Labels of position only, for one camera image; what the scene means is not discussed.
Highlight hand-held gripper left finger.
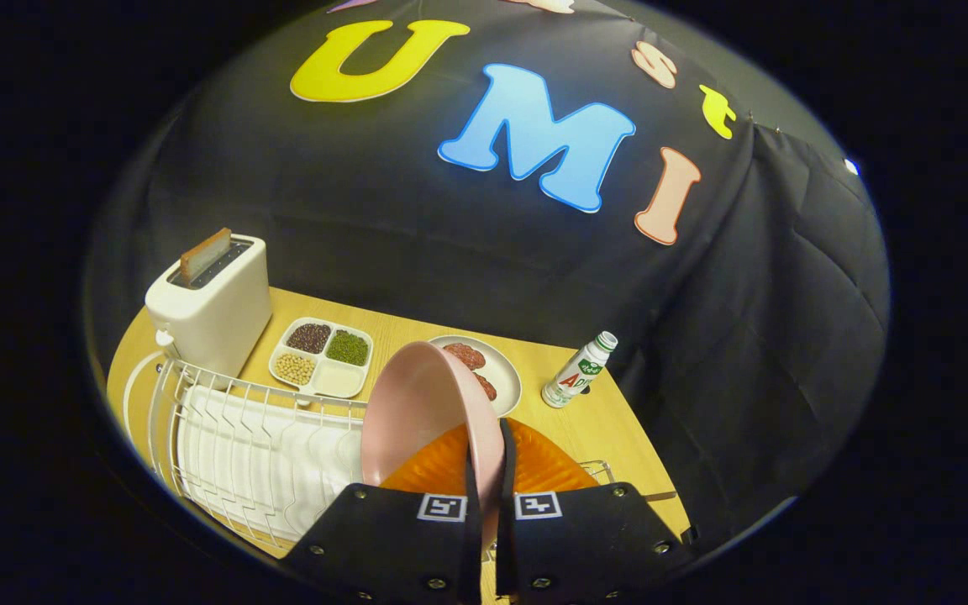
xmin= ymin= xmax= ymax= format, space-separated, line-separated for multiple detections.
xmin=281 ymin=423 xmax=485 ymax=605

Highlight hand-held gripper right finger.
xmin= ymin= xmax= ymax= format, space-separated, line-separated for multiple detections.
xmin=495 ymin=418 xmax=697 ymax=605

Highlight pink plate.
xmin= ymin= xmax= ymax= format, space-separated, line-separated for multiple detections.
xmin=360 ymin=341 xmax=506 ymax=547

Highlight white wire dish rack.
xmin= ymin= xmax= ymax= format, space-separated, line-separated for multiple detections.
xmin=123 ymin=351 xmax=619 ymax=555

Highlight beige plate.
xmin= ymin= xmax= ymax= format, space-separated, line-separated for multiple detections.
xmin=428 ymin=335 xmax=523 ymax=418

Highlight white divided dish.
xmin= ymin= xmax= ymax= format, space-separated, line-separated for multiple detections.
xmin=269 ymin=317 xmax=374 ymax=399

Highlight white green drink bottle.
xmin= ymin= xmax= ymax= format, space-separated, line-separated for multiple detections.
xmin=541 ymin=331 xmax=619 ymax=409

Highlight white drip tray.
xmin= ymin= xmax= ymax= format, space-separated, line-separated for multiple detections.
xmin=177 ymin=385 xmax=365 ymax=543

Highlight green beans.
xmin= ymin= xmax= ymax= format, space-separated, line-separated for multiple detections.
xmin=326 ymin=329 xmax=370 ymax=366

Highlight yellow soybeans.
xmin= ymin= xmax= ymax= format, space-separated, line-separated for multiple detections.
xmin=274 ymin=352 xmax=316 ymax=387

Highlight dark beans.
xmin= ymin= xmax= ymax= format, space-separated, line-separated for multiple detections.
xmin=287 ymin=323 xmax=332 ymax=355

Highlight white toaster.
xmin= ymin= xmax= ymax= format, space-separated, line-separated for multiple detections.
xmin=145 ymin=234 xmax=273 ymax=379

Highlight toast slice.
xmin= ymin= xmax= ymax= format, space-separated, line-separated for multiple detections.
xmin=180 ymin=228 xmax=233 ymax=283

